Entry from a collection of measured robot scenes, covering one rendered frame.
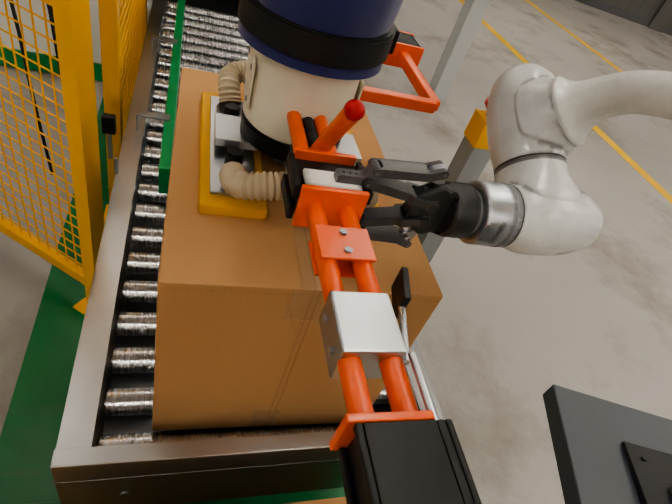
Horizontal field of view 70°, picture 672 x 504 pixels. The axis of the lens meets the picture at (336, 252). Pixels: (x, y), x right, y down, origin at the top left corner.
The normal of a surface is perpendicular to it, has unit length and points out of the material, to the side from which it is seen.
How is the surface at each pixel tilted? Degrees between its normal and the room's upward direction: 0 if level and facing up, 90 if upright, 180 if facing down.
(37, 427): 0
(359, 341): 0
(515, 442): 0
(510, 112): 66
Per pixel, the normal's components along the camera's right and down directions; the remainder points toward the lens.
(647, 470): 0.25, -0.75
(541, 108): -0.64, -0.12
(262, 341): 0.17, 0.71
